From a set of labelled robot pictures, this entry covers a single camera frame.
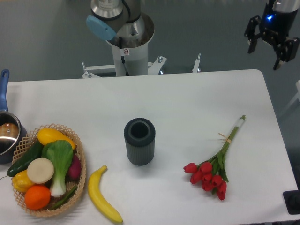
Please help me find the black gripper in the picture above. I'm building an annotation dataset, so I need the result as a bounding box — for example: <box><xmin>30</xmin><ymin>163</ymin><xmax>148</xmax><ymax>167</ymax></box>
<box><xmin>244</xmin><ymin>0</ymin><xmax>300</xmax><ymax>70</ymax></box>

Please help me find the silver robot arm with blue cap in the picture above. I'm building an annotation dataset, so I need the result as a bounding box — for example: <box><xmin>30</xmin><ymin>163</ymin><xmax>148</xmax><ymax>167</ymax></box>
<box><xmin>86</xmin><ymin>0</ymin><xmax>300</xmax><ymax>76</ymax></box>

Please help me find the white furniture piece at right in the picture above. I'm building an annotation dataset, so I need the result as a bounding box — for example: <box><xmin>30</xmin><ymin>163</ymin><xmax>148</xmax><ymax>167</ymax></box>
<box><xmin>281</xmin><ymin>80</ymin><xmax>300</xmax><ymax>114</ymax></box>

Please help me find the red tulip bouquet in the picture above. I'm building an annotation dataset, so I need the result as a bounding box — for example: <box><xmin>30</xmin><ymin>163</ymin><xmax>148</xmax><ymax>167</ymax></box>
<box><xmin>183</xmin><ymin>115</ymin><xmax>246</xmax><ymax>201</ymax></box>

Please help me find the black device at table edge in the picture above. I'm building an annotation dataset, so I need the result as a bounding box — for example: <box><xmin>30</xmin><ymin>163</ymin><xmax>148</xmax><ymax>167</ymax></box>
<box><xmin>283</xmin><ymin>190</ymin><xmax>300</xmax><ymax>215</ymax></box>

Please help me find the dark grey ribbed vase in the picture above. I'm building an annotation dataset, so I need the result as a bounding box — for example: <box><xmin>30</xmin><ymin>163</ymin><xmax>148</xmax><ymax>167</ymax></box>
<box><xmin>124</xmin><ymin>118</ymin><xmax>156</xmax><ymax>166</ymax></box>

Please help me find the yellow banana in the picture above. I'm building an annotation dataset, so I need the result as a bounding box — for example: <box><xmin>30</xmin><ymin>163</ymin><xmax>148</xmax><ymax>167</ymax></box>
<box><xmin>88</xmin><ymin>165</ymin><xmax>123</xmax><ymax>224</ymax></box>

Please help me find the purple sweet potato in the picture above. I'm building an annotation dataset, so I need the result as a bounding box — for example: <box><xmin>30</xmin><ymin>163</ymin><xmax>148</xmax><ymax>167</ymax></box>
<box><xmin>67</xmin><ymin>154</ymin><xmax>82</xmax><ymax>180</ymax></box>

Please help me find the green bok choy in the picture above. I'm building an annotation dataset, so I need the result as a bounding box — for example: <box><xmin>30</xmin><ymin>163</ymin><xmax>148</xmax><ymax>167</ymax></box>
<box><xmin>42</xmin><ymin>140</ymin><xmax>73</xmax><ymax>197</ymax></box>

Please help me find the yellow squash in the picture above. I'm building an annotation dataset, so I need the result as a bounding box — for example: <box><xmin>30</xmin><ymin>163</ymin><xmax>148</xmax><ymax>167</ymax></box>
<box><xmin>37</xmin><ymin>128</ymin><xmax>76</xmax><ymax>150</ymax></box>

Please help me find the woven wicker basket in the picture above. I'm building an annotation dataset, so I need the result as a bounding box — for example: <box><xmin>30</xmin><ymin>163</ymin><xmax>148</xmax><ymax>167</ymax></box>
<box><xmin>12</xmin><ymin>123</ymin><xmax>86</xmax><ymax>217</ymax></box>

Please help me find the green bean pod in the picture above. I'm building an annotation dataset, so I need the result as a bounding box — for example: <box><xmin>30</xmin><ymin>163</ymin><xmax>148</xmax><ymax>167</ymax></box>
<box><xmin>50</xmin><ymin>186</ymin><xmax>77</xmax><ymax>210</ymax></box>

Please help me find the green cucumber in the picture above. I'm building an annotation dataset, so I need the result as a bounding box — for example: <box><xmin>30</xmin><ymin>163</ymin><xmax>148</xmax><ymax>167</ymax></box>
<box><xmin>7</xmin><ymin>140</ymin><xmax>44</xmax><ymax>177</ymax></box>

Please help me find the white round radish slice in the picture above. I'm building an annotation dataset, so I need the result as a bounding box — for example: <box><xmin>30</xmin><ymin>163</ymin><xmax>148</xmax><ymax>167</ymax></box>
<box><xmin>27</xmin><ymin>157</ymin><xmax>54</xmax><ymax>184</ymax></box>

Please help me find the orange fruit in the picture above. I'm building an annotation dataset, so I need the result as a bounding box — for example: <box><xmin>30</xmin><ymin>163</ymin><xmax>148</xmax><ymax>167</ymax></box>
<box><xmin>24</xmin><ymin>185</ymin><xmax>51</xmax><ymax>210</ymax></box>

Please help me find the yellow bell pepper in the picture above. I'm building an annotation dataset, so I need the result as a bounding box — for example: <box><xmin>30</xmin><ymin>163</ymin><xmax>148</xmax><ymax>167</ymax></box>
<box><xmin>12</xmin><ymin>170</ymin><xmax>35</xmax><ymax>193</ymax></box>

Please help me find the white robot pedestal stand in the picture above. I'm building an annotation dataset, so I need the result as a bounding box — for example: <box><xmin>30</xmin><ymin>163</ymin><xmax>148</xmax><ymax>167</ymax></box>
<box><xmin>81</xmin><ymin>35</ymin><xmax>202</xmax><ymax>79</ymax></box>

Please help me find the blue saucepan with handle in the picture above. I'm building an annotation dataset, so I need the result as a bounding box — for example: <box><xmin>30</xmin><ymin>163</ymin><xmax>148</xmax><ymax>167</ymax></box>
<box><xmin>0</xmin><ymin>69</ymin><xmax>27</xmax><ymax>164</ymax></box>

